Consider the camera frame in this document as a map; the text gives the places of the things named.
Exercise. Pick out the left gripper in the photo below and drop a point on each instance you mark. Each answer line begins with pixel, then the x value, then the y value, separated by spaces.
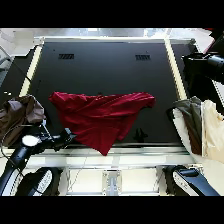
pixel 64 139

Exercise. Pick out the red T-shirt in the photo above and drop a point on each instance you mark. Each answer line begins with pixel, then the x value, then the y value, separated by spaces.
pixel 100 116

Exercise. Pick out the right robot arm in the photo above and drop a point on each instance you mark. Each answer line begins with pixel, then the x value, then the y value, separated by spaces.
pixel 191 181

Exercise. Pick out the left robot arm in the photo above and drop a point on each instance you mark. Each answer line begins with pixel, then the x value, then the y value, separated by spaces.
pixel 19 157

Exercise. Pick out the brown garment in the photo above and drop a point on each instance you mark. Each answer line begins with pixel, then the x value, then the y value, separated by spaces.
pixel 18 115

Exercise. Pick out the white garment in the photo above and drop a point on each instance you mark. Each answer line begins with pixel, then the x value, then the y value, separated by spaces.
pixel 181 128

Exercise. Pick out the dark grey garment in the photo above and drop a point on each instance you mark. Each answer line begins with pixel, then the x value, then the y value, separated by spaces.
pixel 191 120

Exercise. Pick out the cream garment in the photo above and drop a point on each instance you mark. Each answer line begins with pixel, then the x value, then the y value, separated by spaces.
pixel 213 133

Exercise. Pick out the silver frame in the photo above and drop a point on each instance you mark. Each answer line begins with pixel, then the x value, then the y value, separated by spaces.
pixel 133 156

